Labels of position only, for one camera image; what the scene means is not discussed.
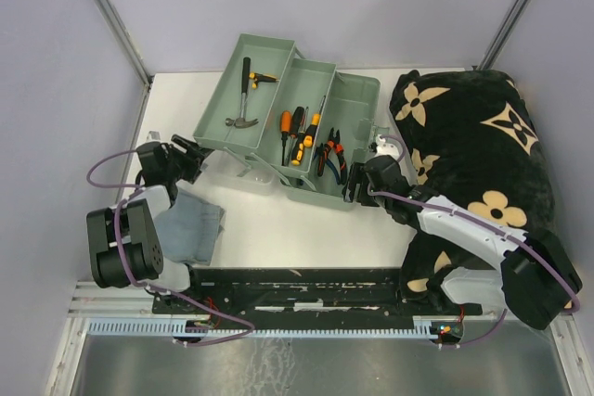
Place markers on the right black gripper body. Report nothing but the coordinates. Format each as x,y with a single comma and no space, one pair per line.
385,201

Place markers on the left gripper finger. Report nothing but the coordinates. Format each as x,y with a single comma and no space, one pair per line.
198,158
184,143

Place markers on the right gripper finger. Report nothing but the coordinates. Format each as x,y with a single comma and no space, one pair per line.
356,194
356,177

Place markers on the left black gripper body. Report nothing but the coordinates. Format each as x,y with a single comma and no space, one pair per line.
179,165

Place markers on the orange black pliers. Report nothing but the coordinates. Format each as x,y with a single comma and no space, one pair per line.
333,144

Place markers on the blue handled pliers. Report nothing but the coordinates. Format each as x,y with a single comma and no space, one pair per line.
327,163

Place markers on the black handled claw hammer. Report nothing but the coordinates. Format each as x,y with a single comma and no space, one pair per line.
241,122

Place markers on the small yellow black screwdriver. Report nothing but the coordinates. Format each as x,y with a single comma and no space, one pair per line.
297,150

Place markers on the green plastic tool box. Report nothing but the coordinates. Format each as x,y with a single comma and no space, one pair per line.
351,107

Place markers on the orange black nut driver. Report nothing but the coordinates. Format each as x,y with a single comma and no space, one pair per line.
296,123

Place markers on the orange handled screwdriver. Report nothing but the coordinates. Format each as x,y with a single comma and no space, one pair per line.
285,126

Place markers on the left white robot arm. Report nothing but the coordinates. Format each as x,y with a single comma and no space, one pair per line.
123,242

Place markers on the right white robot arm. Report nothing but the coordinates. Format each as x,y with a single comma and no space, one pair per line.
529,273

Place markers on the folded blue denim cloth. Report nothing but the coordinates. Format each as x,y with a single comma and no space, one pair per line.
189,231

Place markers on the black floral blanket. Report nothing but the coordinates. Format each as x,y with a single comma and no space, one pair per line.
470,138

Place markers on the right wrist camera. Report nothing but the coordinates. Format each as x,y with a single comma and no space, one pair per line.
389,145

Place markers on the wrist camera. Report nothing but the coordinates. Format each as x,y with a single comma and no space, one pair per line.
153,136
389,145

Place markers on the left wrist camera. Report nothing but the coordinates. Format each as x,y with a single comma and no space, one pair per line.
153,136

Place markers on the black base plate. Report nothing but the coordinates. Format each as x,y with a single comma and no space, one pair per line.
315,299

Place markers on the right aluminium frame post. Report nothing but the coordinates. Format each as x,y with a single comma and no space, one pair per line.
504,31

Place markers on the aluminium frame post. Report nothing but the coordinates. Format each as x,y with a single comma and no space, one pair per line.
114,22
504,31

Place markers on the left aluminium frame post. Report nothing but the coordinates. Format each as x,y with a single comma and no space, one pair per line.
114,22

